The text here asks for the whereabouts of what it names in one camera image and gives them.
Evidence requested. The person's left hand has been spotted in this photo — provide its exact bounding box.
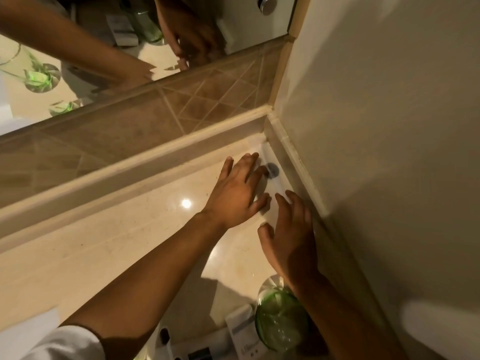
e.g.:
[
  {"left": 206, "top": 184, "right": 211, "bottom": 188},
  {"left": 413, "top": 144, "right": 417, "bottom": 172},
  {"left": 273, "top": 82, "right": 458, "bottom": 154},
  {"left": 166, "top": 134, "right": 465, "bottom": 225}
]
[{"left": 202, "top": 152, "right": 272, "bottom": 230}]

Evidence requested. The green glass vase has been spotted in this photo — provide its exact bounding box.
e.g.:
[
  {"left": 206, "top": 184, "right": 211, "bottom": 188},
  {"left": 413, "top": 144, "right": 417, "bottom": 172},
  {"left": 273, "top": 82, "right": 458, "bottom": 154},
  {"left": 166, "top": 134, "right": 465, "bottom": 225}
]
[{"left": 254, "top": 275, "right": 313, "bottom": 353}]

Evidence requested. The wall mirror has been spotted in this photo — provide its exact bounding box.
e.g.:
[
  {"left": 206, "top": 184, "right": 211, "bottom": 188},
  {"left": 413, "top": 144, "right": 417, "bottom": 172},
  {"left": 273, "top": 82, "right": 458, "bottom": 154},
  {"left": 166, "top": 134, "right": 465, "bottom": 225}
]
[{"left": 0, "top": 0, "right": 299, "bottom": 136}]

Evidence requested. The white box with black print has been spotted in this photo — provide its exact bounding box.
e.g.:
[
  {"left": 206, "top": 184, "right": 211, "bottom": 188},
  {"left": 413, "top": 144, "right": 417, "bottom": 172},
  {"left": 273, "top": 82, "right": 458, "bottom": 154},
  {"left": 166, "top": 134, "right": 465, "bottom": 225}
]
[{"left": 165, "top": 328, "right": 241, "bottom": 360}]

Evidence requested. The white shirt sleeve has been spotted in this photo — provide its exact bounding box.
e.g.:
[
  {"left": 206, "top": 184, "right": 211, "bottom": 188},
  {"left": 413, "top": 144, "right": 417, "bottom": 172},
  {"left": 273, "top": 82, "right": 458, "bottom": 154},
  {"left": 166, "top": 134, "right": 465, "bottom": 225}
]
[{"left": 22, "top": 325, "right": 106, "bottom": 360}]

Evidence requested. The person's right forearm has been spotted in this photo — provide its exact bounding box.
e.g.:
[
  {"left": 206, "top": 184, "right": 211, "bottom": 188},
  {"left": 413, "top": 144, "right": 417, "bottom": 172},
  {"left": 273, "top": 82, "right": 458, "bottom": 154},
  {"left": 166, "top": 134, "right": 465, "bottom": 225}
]
[{"left": 292, "top": 273, "right": 410, "bottom": 360}]

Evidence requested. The person's right hand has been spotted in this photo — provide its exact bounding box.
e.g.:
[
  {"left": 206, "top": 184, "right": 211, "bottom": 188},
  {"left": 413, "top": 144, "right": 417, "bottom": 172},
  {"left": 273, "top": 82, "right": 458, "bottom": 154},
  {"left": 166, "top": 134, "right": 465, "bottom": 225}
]
[{"left": 257, "top": 190, "right": 324, "bottom": 292}]

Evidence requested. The person's left forearm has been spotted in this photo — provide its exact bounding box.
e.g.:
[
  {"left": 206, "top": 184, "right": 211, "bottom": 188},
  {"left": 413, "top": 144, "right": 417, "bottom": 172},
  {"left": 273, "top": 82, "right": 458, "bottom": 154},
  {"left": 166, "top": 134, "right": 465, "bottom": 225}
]
[{"left": 62, "top": 211, "right": 229, "bottom": 360}]

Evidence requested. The small white carton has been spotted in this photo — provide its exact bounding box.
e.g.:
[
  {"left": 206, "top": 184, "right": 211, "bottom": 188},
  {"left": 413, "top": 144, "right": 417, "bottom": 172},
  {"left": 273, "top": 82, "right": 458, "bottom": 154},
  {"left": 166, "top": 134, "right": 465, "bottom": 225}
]
[{"left": 224, "top": 303, "right": 264, "bottom": 354}]

